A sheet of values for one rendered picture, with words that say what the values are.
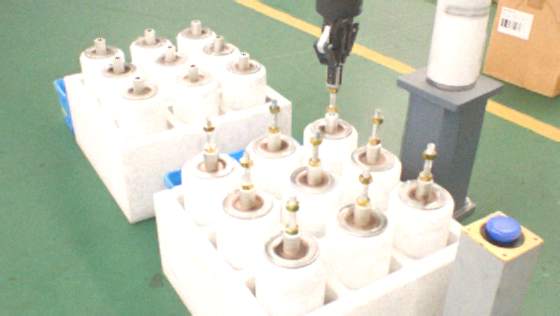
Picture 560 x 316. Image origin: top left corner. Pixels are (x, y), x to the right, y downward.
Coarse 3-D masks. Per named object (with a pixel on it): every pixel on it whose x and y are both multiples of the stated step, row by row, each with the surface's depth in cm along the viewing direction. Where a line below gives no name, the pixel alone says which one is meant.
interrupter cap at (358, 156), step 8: (352, 152) 100; (360, 152) 100; (384, 152) 100; (352, 160) 98; (360, 160) 98; (384, 160) 98; (392, 160) 98; (360, 168) 96; (376, 168) 96; (384, 168) 96
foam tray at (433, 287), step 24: (168, 192) 102; (168, 216) 98; (168, 240) 102; (192, 240) 92; (216, 240) 95; (456, 240) 94; (168, 264) 106; (192, 264) 94; (216, 264) 87; (408, 264) 88; (432, 264) 88; (192, 288) 98; (216, 288) 87; (240, 288) 83; (336, 288) 84; (384, 288) 84; (408, 288) 86; (432, 288) 90; (192, 312) 102; (216, 312) 90; (240, 312) 81; (264, 312) 80; (312, 312) 80; (336, 312) 80; (360, 312) 82; (384, 312) 85; (408, 312) 89; (432, 312) 93
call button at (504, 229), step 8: (496, 216) 74; (504, 216) 74; (488, 224) 72; (496, 224) 72; (504, 224) 72; (512, 224) 72; (496, 232) 71; (504, 232) 71; (512, 232) 71; (504, 240) 72; (512, 240) 72
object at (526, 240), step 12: (492, 216) 76; (468, 228) 74; (480, 228) 74; (480, 240) 72; (492, 240) 72; (516, 240) 72; (528, 240) 72; (540, 240) 72; (492, 252) 70; (504, 252) 70; (516, 252) 70
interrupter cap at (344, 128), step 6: (318, 120) 109; (324, 120) 109; (342, 120) 109; (312, 126) 107; (318, 126) 107; (324, 126) 108; (342, 126) 108; (348, 126) 108; (312, 132) 106; (324, 132) 106; (336, 132) 106; (342, 132) 106; (348, 132) 106; (324, 138) 104; (330, 138) 104; (336, 138) 104; (342, 138) 104
